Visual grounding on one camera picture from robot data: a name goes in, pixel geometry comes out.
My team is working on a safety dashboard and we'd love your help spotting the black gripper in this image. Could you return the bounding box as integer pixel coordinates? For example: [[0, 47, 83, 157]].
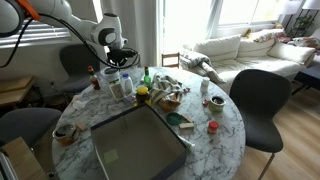
[[107, 48, 138, 68]]

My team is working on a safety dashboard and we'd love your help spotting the large white measuring cup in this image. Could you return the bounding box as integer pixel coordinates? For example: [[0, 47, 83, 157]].
[[100, 67, 120, 84]]

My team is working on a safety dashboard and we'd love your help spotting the clear plastic box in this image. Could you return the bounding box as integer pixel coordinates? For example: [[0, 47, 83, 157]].
[[99, 67, 143, 100]]

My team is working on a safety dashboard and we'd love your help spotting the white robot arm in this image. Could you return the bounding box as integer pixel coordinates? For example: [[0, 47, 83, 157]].
[[0, 0, 139, 69]]

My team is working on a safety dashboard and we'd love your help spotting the large open cardboard box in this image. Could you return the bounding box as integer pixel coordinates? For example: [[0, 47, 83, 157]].
[[91, 105, 187, 180]]

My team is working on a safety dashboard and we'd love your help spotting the green ceramic cup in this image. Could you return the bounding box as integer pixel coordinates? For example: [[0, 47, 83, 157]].
[[208, 96, 226, 113]]

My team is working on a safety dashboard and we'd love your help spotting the white bottle blue cap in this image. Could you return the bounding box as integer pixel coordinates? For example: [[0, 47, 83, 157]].
[[122, 73, 133, 95]]

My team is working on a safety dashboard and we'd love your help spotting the white labelled packet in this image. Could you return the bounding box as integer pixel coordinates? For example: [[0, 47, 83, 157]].
[[109, 83, 124, 100]]

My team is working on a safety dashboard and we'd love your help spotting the hot sauce bottle red cap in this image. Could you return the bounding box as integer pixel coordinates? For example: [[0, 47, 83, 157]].
[[87, 66, 101, 90]]

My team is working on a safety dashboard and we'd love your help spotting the green glass bottle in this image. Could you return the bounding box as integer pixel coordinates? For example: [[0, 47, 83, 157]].
[[144, 66, 152, 89]]

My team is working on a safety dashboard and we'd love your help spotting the dark grey chair back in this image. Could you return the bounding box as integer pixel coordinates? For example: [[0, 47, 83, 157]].
[[51, 44, 100, 93]]

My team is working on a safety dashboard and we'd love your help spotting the dark grey chair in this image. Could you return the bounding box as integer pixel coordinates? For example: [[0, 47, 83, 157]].
[[0, 107, 62, 147], [229, 69, 292, 180], [51, 44, 100, 93]]

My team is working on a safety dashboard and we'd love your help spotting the brown jar yellow lid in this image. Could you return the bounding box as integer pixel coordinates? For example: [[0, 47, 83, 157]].
[[136, 86, 151, 104]]

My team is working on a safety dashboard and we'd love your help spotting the small wooden chair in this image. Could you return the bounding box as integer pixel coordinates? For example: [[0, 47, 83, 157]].
[[161, 52, 180, 68]]

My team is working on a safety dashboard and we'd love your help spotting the brown bread roll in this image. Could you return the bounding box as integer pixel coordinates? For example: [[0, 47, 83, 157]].
[[158, 99, 180, 112]]

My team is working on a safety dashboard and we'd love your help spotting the small wooden block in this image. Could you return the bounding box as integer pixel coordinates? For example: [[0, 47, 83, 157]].
[[76, 122, 87, 131]]

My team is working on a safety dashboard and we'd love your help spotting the green round lid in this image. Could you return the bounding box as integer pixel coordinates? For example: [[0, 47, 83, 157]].
[[166, 112, 181, 125]]

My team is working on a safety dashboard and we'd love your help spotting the folded white blanket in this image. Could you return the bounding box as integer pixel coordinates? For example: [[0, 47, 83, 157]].
[[179, 50, 225, 83]]

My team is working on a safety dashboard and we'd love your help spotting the wooden block beside lid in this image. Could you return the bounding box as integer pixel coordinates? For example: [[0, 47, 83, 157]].
[[182, 115, 193, 123]]

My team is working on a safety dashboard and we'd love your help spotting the white small bottle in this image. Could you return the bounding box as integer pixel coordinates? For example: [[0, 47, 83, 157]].
[[200, 77, 210, 93]]

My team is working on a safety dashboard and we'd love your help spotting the green sticky note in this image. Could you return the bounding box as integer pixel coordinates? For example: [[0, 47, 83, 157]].
[[104, 149, 118, 164]]

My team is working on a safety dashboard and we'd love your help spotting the white tube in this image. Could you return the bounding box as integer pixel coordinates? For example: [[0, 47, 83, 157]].
[[178, 135, 195, 149]]

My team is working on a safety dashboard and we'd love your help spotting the dark grey chair left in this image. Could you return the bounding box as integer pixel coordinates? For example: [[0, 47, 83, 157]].
[[0, 107, 62, 147]]

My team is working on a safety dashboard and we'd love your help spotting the wooden side table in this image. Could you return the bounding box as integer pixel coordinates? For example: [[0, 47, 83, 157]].
[[0, 76, 35, 106]]

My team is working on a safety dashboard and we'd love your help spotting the small red capped jar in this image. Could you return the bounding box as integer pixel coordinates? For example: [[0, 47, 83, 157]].
[[207, 121, 219, 134]]

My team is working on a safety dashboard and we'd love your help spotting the white sofa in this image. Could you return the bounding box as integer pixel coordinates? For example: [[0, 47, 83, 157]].
[[180, 35, 315, 93]]

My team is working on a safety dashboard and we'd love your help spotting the dark grey chair right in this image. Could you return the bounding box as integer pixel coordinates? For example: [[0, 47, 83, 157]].
[[229, 69, 292, 180]]

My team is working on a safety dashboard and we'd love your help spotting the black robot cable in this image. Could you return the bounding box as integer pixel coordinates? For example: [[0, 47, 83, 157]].
[[0, 12, 141, 70]]

